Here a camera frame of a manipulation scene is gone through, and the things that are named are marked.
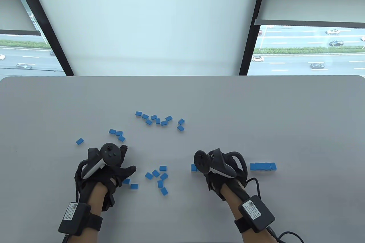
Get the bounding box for black window frame pillar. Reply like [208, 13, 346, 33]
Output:
[11, 0, 75, 77]
[239, 0, 271, 76]

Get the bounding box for person's left forearm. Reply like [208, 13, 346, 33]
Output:
[69, 184, 110, 243]

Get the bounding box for blue mahjong tiles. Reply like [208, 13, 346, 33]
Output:
[76, 111, 185, 196]

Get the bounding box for wide white roller blind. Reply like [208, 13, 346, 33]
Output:
[25, 0, 263, 76]

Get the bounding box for black white handheld controller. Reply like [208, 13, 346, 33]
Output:
[82, 143, 123, 181]
[194, 148, 248, 183]

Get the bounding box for person's left hand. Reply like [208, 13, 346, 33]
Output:
[75, 143, 137, 213]

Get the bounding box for person's right hand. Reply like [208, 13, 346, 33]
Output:
[206, 158, 248, 201]

